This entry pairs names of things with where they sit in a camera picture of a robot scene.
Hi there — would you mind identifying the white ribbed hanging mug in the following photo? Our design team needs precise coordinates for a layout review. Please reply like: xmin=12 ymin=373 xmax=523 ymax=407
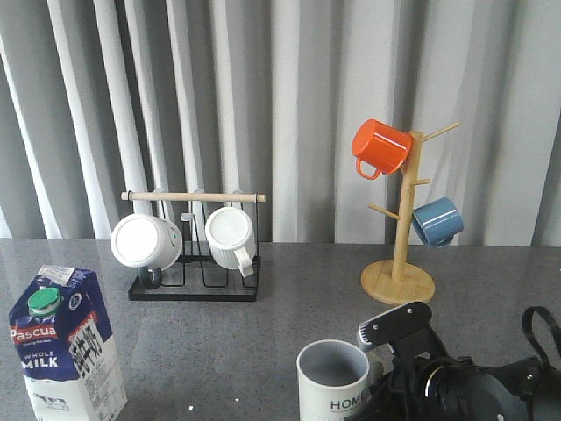
xmin=205 ymin=207 xmax=257 ymax=278

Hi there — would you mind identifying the white HOME mug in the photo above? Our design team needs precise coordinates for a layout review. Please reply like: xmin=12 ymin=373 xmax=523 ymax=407
xmin=296 ymin=339 xmax=383 ymax=420

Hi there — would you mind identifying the blue enamel mug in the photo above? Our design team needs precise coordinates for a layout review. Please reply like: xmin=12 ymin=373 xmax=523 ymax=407
xmin=412 ymin=197 xmax=464 ymax=248

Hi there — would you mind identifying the grey pleated curtain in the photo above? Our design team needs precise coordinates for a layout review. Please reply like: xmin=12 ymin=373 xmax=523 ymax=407
xmin=1 ymin=1 xmax=560 ymax=246

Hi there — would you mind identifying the blue white milk carton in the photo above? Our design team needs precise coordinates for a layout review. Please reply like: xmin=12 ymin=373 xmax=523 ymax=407
xmin=9 ymin=265 xmax=127 ymax=420

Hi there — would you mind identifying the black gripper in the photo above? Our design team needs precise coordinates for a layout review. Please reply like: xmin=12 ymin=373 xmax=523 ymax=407
xmin=357 ymin=301 xmax=450 ymax=362

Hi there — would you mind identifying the orange enamel mug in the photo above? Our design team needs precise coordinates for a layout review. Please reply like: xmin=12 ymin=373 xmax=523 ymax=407
xmin=352 ymin=119 xmax=413 ymax=180

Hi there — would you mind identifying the wooden mug tree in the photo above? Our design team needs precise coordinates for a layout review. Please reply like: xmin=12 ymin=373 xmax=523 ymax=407
xmin=360 ymin=131 xmax=435 ymax=305

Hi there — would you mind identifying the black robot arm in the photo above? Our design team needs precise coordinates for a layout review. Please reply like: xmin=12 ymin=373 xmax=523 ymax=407
xmin=357 ymin=302 xmax=560 ymax=420

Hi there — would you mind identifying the white smiley hanging mug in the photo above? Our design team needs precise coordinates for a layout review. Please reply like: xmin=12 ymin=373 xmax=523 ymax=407
xmin=111 ymin=214 xmax=182 ymax=270

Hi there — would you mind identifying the black cable loop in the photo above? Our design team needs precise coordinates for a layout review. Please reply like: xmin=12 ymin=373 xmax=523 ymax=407
xmin=521 ymin=305 xmax=561 ymax=387

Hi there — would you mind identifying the black wire mug rack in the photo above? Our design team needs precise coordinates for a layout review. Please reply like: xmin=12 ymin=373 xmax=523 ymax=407
xmin=121 ymin=190 xmax=266 ymax=302

